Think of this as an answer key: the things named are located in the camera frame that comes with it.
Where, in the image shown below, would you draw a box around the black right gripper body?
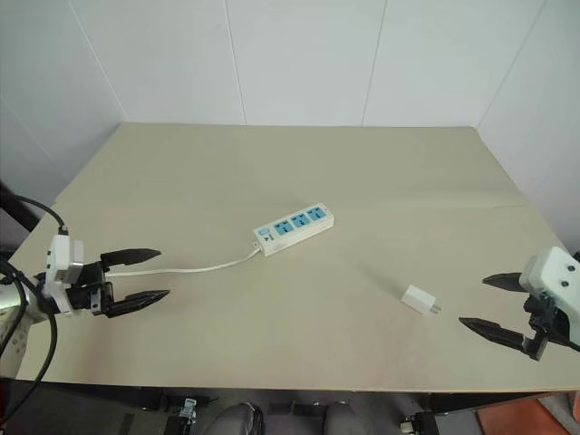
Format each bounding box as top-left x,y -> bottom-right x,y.
521,291 -> 580,351

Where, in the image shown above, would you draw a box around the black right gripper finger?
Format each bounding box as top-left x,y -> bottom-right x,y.
458,316 -> 553,362
481,271 -> 525,294

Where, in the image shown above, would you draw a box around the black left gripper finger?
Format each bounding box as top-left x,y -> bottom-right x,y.
107,289 -> 171,319
100,246 -> 162,274

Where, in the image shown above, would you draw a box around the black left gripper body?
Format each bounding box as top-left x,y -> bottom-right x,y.
66,260 -> 114,318

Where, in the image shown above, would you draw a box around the white plug adapter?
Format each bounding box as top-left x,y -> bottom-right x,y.
400,284 -> 443,319

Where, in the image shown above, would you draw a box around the white power strip blue sockets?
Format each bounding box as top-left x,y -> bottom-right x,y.
252,204 -> 337,258

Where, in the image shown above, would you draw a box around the dark grey rounded shape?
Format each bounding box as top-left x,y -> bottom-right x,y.
216,400 -> 265,435
323,401 -> 364,435

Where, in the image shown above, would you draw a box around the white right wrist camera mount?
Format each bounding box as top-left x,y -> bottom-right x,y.
517,246 -> 580,328

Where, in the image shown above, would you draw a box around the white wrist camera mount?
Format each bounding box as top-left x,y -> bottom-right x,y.
517,246 -> 580,328
43,233 -> 86,318

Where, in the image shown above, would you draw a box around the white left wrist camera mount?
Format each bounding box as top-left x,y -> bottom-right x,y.
43,233 -> 86,318

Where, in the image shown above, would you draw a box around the white power strip cord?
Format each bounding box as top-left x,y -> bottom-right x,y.
104,246 -> 265,278

